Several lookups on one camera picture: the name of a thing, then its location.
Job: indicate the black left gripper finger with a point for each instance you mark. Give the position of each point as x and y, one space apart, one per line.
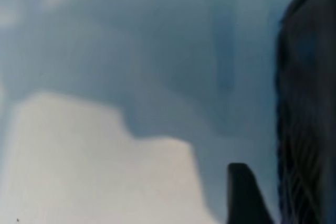
244 197

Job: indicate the dark brown wicker basket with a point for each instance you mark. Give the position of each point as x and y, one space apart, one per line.
307 103

